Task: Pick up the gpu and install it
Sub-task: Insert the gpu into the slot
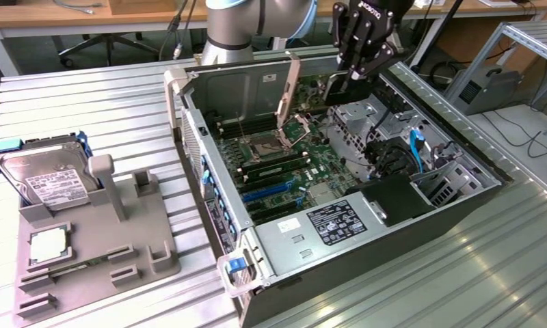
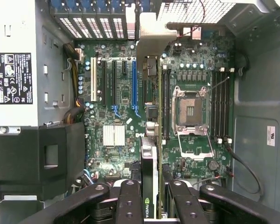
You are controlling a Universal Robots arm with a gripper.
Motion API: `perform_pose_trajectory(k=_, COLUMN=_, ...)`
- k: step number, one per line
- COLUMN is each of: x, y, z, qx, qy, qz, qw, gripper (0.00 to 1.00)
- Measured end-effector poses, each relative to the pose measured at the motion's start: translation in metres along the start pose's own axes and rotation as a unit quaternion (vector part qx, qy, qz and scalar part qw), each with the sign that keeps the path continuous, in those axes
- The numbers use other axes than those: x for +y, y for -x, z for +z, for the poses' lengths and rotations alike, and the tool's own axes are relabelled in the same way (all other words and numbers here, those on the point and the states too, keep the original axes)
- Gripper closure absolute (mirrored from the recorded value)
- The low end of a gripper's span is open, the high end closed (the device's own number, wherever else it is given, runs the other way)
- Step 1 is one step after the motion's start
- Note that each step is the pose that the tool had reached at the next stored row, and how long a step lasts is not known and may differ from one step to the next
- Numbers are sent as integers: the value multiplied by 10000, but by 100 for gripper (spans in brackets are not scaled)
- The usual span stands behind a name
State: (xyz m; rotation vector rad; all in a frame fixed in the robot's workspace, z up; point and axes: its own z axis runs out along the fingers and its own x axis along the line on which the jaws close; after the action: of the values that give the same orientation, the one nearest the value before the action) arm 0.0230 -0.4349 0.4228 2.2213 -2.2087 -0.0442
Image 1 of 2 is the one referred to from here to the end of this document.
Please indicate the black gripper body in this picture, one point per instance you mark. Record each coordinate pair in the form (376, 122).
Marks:
(388, 13)

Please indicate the green graphics card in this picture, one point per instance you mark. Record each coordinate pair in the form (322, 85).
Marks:
(346, 92)

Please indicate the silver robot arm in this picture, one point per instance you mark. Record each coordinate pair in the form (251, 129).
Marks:
(237, 34)

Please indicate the black slanted pole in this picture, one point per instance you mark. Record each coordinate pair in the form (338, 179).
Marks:
(438, 34)

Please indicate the perforated metal disk bay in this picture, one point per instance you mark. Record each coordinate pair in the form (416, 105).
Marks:
(353, 112)

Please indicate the long wooden desk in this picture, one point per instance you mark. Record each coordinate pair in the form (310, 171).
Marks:
(484, 12)

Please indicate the grey computer tower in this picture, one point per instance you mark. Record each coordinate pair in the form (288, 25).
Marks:
(488, 92)

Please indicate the metal socket cover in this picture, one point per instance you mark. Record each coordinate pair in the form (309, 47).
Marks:
(305, 123)

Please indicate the thin metal locking lever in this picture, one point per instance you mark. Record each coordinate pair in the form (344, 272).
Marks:
(242, 128)

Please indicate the green motherboard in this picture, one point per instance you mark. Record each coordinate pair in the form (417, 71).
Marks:
(329, 164)

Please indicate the CPU socket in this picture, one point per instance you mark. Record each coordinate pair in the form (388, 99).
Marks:
(265, 147)

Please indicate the slotted metal disk bay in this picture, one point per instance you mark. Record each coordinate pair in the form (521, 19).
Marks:
(465, 177)

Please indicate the silver chipset heat sink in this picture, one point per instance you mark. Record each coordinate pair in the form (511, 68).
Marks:
(324, 193)

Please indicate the black plastic air shroud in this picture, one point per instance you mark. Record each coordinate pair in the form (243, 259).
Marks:
(393, 201)

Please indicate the brown cardboard box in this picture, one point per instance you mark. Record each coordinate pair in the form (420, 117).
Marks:
(142, 7)

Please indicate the long black expansion slot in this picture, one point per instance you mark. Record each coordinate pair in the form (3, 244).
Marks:
(274, 206)
(281, 213)

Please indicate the black office chair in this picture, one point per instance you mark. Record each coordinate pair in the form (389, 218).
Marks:
(111, 44)

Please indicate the grey power supply unit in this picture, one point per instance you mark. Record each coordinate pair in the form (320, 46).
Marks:
(292, 246)

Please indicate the open black PC case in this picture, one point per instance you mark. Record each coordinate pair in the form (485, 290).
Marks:
(393, 259)

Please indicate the blue case latch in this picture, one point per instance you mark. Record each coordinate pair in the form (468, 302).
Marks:
(237, 266)

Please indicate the hard disk in blue carrier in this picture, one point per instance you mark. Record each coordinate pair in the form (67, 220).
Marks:
(41, 177)

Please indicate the grey parts rack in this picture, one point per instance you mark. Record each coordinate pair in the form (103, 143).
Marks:
(95, 235)

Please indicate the green RAM stick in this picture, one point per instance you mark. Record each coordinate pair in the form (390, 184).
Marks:
(95, 263)

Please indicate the silver CPU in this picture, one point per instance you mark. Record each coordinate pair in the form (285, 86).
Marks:
(50, 247)

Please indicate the aluminium profile frame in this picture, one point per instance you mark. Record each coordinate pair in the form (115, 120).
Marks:
(536, 41)

